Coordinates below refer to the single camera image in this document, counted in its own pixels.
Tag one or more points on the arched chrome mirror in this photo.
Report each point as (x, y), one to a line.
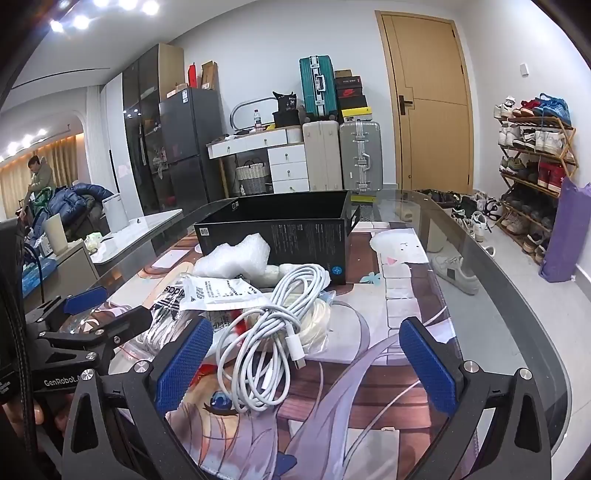
(242, 104)

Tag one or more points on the person's left hand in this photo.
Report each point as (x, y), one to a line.
(16, 417)

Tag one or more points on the white bubble wrap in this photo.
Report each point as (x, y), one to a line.
(235, 258)

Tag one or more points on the beige suitcase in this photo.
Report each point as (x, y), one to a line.
(321, 157)

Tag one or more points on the white sneaker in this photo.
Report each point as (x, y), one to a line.
(455, 272)

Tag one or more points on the tall cardboard box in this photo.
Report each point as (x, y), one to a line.
(209, 74)

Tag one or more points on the white printed pouch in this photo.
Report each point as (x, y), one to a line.
(217, 293)

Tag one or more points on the white air purifier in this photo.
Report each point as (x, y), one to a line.
(116, 213)

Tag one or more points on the white and grey counter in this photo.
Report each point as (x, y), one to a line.
(138, 230)

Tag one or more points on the white paper bag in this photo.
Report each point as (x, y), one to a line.
(56, 233)

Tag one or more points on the white dresser with drawers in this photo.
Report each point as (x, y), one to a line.
(288, 159)

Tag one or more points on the dark glass cabinet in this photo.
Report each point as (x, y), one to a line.
(143, 138)

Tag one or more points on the pile of loose shoes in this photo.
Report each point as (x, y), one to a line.
(480, 221)

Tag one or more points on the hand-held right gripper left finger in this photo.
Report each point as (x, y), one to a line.
(184, 364)

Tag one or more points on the black and red shoe box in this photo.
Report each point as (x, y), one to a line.
(351, 98)

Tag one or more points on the silver suitcase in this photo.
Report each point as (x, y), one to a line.
(360, 157)

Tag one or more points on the clear water bottle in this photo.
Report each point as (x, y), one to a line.
(257, 121)

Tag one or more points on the purple bag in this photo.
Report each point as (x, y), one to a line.
(565, 230)

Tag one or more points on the blue down jacket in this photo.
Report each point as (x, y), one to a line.
(69, 198)

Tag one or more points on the brown shoe box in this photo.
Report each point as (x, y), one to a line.
(343, 74)

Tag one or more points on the beige slipper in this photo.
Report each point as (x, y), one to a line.
(406, 211)

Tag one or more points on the wicker basket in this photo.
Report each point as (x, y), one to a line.
(251, 180)

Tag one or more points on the rows of racked sneakers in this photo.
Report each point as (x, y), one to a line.
(549, 141)

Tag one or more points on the green and white plastic bag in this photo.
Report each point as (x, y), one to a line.
(94, 242)

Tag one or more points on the black cardboard box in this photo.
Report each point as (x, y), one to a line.
(300, 240)

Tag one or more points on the wooden shoe rack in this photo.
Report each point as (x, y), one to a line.
(540, 122)

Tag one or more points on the dark grey fridge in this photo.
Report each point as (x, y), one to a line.
(184, 138)

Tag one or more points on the printed cartoon desk mat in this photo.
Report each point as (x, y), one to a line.
(369, 332)

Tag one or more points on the beige curtain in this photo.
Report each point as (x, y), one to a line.
(64, 161)

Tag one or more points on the grey side cabinet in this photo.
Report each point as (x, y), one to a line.
(60, 272)

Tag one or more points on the yellow and black shoe box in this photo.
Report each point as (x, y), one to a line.
(355, 114)

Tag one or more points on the black paper bag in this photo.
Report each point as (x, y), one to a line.
(286, 110)

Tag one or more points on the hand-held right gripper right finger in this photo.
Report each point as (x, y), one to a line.
(427, 369)

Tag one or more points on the wooden door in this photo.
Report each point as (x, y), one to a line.
(429, 115)

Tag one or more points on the flat cardboard box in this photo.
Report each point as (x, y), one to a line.
(176, 91)

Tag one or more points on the teal suitcase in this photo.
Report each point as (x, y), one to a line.
(318, 87)

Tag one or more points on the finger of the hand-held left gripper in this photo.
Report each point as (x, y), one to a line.
(85, 299)
(129, 321)

